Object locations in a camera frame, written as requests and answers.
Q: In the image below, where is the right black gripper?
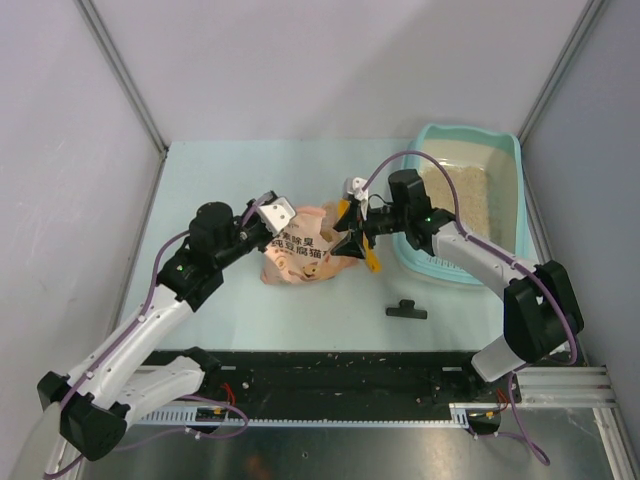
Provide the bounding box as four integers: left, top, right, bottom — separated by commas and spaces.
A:
331, 199, 409, 260

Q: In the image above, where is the yellow plastic litter scoop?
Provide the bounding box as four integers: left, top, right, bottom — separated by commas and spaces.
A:
338, 199, 381, 273

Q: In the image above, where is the pink cat litter bag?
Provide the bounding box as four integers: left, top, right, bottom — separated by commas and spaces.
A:
260, 202, 359, 285

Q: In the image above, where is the black bag clip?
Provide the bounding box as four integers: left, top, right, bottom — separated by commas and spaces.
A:
385, 299, 428, 320

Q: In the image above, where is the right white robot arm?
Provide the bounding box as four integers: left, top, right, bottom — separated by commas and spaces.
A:
331, 169, 584, 401

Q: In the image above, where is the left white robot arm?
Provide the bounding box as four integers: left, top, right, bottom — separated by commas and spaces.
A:
37, 193, 296, 461

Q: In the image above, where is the clean litter in box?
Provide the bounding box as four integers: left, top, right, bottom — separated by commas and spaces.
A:
419, 165, 502, 243

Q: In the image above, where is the teal plastic litter box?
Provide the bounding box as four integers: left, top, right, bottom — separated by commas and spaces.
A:
393, 124, 529, 285

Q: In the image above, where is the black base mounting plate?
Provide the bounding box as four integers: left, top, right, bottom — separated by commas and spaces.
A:
134, 349, 524, 404

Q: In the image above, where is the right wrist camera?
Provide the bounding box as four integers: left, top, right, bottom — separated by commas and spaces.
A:
343, 177, 370, 220

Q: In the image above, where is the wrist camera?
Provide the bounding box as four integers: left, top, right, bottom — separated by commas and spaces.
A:
257, 196, 297, 236
343, 177, 370, 220

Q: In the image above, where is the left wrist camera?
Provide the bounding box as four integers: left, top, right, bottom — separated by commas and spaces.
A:
257, 196, 297, 236

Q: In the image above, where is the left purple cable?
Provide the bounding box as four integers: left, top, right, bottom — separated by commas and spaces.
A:
43, 192, 250, 476

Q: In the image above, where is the grey slotted cable duct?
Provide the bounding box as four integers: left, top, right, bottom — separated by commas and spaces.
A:
137, 401, 469, 428

